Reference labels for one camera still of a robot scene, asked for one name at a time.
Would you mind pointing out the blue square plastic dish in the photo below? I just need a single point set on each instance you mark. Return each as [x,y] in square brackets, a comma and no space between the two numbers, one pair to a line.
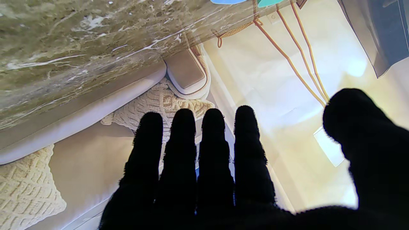
[228,1]

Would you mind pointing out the wooden tripod floor lamp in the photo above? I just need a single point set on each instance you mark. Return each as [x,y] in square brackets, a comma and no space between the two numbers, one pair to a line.
[289,60]

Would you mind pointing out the cream knitted cushion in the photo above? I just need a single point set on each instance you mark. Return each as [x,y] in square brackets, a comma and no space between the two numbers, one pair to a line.
[153,102]
[25,191]

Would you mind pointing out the flat screen television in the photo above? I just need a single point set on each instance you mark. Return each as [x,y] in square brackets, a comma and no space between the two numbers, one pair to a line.
[383,32]

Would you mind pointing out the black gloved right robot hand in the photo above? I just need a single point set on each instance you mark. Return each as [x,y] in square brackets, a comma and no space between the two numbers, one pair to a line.
[223,198]

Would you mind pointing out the beige sofa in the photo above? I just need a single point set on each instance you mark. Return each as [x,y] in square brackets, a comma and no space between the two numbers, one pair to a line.
[89,153]

